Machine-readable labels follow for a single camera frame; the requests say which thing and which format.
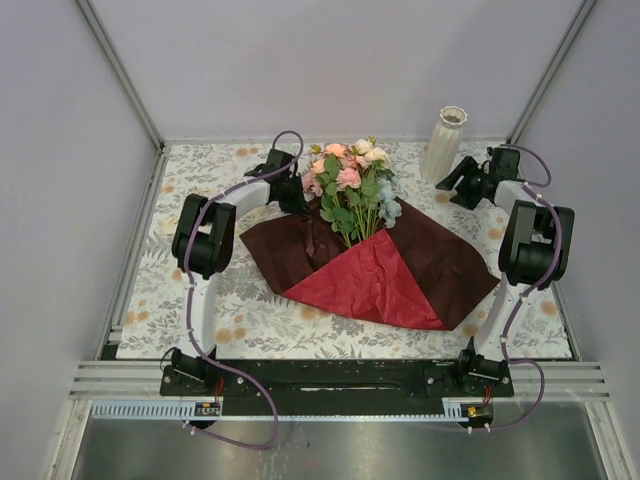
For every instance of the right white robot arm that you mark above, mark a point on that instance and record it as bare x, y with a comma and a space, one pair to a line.
533, 254

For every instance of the left aluminium frame post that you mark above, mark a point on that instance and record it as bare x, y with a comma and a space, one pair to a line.
99, 33

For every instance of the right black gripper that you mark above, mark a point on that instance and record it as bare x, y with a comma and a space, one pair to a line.
467, 166

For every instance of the artificial flower bunch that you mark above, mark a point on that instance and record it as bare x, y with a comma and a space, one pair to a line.
355, 188

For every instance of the cream ribbon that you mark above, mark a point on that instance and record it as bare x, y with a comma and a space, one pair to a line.
167, 227

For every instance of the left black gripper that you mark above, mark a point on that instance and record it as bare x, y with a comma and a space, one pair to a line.
299, 204

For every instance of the red wrapping paper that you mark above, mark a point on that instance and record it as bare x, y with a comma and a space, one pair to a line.
417, 275

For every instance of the white ribbed vase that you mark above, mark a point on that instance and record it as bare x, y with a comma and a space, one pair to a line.
443, 144

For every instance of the white slotted cable duct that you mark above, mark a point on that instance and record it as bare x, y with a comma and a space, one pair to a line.
254, 409

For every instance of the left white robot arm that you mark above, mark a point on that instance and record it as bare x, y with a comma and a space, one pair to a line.
203, 246

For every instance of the floral table mat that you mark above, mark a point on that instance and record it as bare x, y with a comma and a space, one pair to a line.
251, 321

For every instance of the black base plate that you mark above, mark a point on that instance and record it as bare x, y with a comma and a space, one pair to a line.
363, 384

